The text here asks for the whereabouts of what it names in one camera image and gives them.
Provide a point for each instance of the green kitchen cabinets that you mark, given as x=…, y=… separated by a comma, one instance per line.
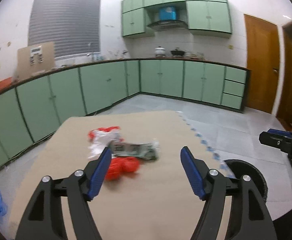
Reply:
x=204, y=17
x=34, y=109

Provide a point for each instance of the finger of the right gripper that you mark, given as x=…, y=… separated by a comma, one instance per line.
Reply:
x=280, y=132
x=275, y=141

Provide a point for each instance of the small red plastic bag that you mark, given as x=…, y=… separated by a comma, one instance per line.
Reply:
x=121, y=165

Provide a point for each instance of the grey window blind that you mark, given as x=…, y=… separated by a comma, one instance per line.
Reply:
x=72, y=25

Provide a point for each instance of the brown cardboard box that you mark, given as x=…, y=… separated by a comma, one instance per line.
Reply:
x=35, y=59

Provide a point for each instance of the green lower kitchen cabinets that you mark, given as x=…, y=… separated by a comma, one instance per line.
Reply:
x=34, y=109

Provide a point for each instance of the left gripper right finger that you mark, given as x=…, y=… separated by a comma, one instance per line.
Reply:
x=249, y=217

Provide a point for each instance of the orange plastic basin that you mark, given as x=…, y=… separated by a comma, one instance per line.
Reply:
x=5, y=83

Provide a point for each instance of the brown wooden door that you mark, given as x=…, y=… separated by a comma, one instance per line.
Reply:
x=263, y=62

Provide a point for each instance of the blue cylinder above hood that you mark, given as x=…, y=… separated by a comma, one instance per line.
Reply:
x=167, y=14

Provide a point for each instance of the black range hood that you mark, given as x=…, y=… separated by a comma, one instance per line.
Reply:
x=167, y=24

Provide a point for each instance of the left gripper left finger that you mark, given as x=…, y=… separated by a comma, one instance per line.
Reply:
x=43, y=216

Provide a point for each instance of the green upper kitchen cabinets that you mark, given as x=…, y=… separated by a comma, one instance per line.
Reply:
x=204, y=17

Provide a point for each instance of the black wok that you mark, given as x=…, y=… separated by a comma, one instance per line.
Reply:
x=177, y=53

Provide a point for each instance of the white cooking pot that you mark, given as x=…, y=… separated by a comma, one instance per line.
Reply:
x=160, y=52

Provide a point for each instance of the green white milk carton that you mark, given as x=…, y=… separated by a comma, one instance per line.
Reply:
x=144, y=151

